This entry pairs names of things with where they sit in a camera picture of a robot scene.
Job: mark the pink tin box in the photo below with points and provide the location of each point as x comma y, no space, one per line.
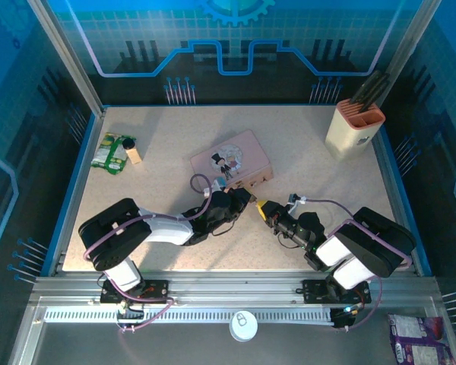
232,156

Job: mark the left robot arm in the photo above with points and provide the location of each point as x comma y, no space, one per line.
137,228

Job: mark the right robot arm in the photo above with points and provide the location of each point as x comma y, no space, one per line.
368,243

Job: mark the wooden block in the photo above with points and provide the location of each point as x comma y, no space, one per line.
133,155

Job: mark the beige knife block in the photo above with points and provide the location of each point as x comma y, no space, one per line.
346,133

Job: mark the white round lid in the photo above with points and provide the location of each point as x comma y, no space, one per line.
243,325

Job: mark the black round cap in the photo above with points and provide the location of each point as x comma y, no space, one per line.
128,143

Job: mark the green snack bag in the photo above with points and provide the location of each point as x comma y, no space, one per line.
112,152

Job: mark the purple snack bag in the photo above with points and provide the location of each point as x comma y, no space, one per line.
418,338

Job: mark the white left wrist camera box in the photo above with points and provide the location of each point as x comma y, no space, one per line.
220,185

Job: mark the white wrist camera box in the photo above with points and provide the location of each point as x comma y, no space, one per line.
220,185
296,199

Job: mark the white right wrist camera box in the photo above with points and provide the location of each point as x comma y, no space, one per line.
296,199

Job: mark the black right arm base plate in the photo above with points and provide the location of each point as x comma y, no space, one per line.
315,292

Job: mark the aluminium frame rail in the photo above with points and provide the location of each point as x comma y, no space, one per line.
235,285

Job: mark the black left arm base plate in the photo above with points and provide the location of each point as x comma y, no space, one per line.
156,292

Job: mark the aluminium frame post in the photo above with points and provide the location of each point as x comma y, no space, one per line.
66,57
410,45

